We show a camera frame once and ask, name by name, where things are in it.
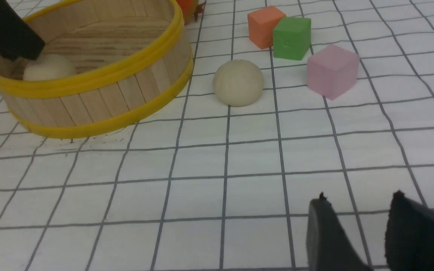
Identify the green cube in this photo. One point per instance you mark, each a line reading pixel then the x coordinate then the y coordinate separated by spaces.
pixel 292 38

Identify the red tomato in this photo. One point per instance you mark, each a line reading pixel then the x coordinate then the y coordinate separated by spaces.
pixel 191 9

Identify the bamboo steamer tray yellow rim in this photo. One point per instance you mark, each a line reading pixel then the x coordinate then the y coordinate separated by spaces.
pixel 132 57

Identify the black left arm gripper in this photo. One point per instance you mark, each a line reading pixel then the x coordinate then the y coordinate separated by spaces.
pixel 17 39

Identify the pink cube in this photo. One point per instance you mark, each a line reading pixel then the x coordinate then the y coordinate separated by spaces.
pixel 332 71

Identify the white bun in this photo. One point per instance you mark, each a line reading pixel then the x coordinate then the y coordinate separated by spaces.
pixel 238 83
pixel 48 67

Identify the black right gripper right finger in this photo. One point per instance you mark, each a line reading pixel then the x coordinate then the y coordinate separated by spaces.
pixel 409 237

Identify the orange cube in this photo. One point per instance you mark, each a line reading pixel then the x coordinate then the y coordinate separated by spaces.
pixel 261 24

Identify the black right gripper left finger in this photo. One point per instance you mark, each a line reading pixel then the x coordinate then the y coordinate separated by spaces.
pixel 328 247

